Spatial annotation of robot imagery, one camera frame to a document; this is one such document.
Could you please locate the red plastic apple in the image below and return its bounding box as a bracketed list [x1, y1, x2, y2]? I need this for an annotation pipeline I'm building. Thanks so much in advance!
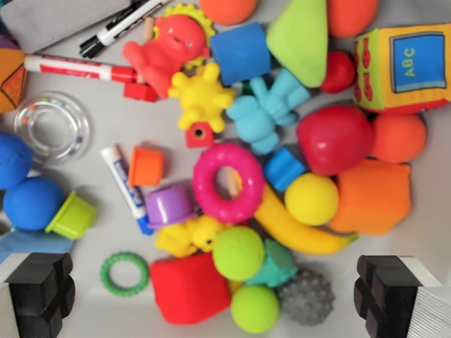
[296, 105, 376, 177]

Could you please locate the red soft cube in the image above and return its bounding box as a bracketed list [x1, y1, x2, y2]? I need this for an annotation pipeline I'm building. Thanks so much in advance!
[149, 252, 232, 325]

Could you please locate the orange fabric cube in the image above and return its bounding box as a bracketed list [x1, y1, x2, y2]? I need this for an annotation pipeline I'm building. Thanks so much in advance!
[0, 35, 29, 114]

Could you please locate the small red ball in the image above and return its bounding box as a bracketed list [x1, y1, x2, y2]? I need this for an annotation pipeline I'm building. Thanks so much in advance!
[319, 51, 357, 94]

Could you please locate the small wooden peg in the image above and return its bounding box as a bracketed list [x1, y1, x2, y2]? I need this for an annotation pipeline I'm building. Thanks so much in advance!
[142, 16, 156, 40]

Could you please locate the ABC fabric cube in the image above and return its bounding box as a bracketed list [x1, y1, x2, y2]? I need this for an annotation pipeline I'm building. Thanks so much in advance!
[352, 23, 451, 115]

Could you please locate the black dry erase marker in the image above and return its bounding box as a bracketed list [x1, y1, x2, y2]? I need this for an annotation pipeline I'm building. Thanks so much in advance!
[79, 0, 171, 59]

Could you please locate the lime green plastic cup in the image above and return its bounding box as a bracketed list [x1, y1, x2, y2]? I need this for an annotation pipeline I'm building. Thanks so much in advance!
[44, 191, 98, 242]

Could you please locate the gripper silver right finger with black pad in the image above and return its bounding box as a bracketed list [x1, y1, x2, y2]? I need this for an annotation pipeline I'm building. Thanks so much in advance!
[353, 255, 451, 338]

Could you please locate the green ridged ring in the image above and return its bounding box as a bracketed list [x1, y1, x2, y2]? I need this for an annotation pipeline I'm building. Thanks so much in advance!
[100, 251, 151, 298]

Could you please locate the teal rubber toy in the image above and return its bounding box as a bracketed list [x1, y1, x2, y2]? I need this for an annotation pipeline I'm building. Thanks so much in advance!
[245, 239, 299, 288]

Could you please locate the lime green ball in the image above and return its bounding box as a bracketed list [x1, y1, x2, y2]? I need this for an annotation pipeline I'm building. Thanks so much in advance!
[230, 284, 281, 334]
[212, 225, 266, 282]

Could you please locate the pink plastic ring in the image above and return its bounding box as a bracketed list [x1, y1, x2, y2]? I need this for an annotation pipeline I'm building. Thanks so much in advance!
[192, 142, 266, 225]

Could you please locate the small red plastic block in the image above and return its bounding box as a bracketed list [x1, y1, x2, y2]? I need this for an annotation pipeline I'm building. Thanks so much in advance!
[123, 81, 159, 104]

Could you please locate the blue foam block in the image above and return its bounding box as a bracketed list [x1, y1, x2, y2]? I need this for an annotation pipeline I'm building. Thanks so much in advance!
[210, 21, 273, 87]

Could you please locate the green soft triangle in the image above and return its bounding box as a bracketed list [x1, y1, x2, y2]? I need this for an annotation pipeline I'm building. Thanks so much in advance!
[266, 0, 330, 89]

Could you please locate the grey spiky ball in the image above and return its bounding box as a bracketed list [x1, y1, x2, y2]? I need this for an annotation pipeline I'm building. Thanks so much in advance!
[276, 269, 336, 327]

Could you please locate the light blue rubber robot toy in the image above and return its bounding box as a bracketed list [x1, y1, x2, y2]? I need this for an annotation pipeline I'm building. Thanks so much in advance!
[225, 68, 311, 156]

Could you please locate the orange plastic cup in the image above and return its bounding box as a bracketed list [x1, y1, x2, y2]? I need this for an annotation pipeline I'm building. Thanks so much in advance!
[127, 146, 166, 188]

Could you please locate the blue Expo dry erase marker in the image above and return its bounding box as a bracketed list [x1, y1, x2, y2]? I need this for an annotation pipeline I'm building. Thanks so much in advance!
[100, 143, 154, 236]

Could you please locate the small blue block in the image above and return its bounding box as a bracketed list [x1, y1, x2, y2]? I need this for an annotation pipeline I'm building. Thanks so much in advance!
[263, 146, 307, 193]

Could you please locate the orange ball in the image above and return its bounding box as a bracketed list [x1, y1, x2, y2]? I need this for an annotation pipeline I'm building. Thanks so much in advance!
[369, 113, 428, 165]
[326, 0, 380, 39]
[199, 0, 259, 26]

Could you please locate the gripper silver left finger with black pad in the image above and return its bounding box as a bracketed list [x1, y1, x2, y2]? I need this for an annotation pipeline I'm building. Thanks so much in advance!
[0, 251, 77, 338]

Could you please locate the red dry erase marker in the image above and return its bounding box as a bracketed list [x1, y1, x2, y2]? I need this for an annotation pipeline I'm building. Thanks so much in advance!
[23, 54, 137, 83]

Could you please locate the yellow ball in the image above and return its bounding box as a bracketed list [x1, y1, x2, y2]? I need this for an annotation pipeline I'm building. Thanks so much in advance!
[284, 172, 340, 227]

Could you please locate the yellow spiky rubber toy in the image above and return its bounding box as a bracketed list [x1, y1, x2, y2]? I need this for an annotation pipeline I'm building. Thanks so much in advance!
[167, 62, 235, 134]

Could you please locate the blue ball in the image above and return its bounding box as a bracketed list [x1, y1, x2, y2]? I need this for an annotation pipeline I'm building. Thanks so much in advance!
[0, 132, 35, 191]
[3, 177, 66, 232]

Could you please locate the red wooden block with hole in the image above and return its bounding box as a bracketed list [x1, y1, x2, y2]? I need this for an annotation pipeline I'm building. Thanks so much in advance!
[185, 119, 216, 149]

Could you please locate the orange soft cube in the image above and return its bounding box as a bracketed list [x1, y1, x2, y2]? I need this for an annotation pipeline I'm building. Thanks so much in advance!
[329, 160, 413, 236]

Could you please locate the clear ring rattle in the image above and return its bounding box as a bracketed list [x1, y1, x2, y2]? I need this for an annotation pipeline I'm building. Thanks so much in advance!
[13, 91, 94, 165]

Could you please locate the grey felt eraser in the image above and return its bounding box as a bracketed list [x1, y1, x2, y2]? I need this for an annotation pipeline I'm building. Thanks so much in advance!
[0, 0, 142, 54]

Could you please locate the red rubber monster toy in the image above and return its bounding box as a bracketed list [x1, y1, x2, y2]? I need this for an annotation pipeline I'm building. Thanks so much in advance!
[122, 14, 211, 100]

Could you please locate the purple plastic cup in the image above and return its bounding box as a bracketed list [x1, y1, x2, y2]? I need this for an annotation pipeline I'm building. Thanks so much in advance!
[144, 185, 198, 231]

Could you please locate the yellow gear ring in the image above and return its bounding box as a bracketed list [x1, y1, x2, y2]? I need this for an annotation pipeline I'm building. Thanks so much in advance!
[163, 3, 218, 70]

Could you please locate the yellow rubber duck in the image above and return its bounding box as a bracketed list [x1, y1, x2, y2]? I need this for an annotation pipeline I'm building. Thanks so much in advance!
[154, 215, 227, 258]

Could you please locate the yellow plastic banana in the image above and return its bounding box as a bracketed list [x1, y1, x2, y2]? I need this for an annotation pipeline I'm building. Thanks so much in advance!
[253, 182, 360, 256]

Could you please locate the wooden peg inside ring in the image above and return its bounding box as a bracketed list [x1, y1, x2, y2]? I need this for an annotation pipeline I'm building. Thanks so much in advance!
[224, 167, 242, 199]

